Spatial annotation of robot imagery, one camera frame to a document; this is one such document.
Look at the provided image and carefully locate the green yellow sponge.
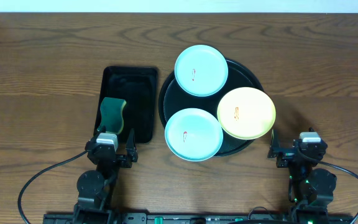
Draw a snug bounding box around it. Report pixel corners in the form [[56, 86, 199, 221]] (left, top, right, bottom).
[[99, 97, 126, 134]]

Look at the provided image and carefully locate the round black tray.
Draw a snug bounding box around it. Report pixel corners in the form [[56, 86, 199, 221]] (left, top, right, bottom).
[[158, 58, 265, 157]]

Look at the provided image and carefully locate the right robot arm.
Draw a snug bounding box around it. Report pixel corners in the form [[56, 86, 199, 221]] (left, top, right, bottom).
[[268, 129, 337, 223]]

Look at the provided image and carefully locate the rectangular black tray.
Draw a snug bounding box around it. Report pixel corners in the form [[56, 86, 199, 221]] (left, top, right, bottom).
[[94, 66, 158, 143]]

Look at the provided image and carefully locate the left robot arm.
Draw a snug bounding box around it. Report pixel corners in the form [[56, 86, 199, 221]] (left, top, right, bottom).
[[71, 128, 138, 224]]

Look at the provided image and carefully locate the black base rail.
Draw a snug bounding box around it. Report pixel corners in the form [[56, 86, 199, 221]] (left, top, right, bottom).
[[42, 211, 354, 224]]

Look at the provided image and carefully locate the mint plate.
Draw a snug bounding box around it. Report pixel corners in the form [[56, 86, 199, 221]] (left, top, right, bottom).
[[174, 45, 229, 97], [165, 108, 224, 162]]

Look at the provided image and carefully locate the yellow plate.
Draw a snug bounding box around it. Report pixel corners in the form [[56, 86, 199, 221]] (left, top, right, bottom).
[[217, 87, 276, 140]]

